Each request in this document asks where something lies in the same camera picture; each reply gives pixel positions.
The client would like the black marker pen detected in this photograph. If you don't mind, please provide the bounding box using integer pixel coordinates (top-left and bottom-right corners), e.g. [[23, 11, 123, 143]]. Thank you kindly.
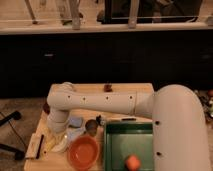
[[121, 118, 136, 121]]

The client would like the orange plastic bowl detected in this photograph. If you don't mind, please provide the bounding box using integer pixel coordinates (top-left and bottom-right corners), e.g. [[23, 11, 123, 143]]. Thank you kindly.
[[67, 135, 100, 171]]

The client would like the clear plastic bag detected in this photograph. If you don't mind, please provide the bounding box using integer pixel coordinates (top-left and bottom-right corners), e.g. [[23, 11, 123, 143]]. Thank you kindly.
[[67, 128, 85, 142]]

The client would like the green plastic bin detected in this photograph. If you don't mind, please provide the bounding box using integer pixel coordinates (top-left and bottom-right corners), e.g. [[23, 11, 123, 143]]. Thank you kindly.
[[103, 122, 154, 171]]

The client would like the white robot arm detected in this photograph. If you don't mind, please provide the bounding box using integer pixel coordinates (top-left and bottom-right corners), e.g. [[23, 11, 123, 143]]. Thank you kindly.
[[47, 82, 212, 171]]

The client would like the small dark red object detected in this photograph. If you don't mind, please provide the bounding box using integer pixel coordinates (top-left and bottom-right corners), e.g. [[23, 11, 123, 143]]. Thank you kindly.
[[103, 84, 113, 92]]

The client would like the black stand leg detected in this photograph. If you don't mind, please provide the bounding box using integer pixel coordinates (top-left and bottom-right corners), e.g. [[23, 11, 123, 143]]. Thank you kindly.
[[0, 111, 22, 126]]

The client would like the white brush with black handle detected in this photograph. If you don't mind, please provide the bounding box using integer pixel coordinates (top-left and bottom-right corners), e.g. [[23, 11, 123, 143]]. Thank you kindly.
[[25, 133, 44, 159]]

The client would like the orange fruit in bin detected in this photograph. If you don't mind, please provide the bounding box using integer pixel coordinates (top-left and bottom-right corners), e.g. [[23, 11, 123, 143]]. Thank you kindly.
[[125, 155, 141, 171]]

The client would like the dark brown bowl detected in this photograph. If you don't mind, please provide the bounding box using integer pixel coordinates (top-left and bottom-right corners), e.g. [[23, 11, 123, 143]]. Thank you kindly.
[[43, 103, 50, 114]]

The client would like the blue sponge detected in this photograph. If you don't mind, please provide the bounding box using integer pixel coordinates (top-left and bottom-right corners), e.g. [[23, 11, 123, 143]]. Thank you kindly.
[[69, 117, 83, 128]]

